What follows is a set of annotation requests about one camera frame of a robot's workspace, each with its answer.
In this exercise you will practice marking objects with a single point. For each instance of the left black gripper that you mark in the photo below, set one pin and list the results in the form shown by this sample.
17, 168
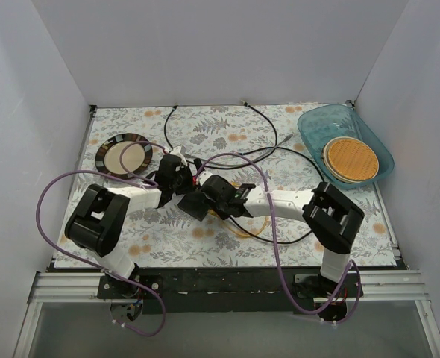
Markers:
185, 179

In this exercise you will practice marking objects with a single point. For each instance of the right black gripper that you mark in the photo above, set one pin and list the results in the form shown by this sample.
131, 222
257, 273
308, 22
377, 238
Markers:
196, 201

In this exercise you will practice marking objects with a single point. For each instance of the black network switch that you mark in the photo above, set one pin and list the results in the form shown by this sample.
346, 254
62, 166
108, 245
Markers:
195, 204

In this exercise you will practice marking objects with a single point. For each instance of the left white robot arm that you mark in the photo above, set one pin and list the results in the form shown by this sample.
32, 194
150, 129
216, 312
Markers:
97, 221

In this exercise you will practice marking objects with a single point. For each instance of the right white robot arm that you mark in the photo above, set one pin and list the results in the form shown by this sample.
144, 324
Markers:
331, 216

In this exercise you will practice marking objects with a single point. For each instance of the floral table mat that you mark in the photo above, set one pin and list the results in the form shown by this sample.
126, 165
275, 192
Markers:
265, 147

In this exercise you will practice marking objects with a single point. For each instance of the dark rimmed ceramic plate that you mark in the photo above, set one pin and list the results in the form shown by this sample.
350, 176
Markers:
118, 158

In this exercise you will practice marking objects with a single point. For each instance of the teal plastic basin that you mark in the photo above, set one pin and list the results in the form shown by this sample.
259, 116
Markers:
322, 125

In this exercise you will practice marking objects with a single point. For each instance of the round woven bamboo tray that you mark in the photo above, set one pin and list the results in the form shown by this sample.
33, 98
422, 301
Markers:
350, 160

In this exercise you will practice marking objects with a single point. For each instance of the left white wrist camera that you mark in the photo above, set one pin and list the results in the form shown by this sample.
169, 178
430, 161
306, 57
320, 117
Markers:
179, 151

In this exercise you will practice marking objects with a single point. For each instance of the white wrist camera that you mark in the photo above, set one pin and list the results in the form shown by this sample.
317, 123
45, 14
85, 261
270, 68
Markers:
179, 151
201, 179

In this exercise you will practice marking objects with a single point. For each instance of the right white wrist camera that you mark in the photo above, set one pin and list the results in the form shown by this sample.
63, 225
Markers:
201, 179

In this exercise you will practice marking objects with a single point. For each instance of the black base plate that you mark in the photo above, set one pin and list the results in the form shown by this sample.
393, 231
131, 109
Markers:
304, 284

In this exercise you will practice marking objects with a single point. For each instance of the aluminium frame rail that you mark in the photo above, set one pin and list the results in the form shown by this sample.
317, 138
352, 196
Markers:
78, 287

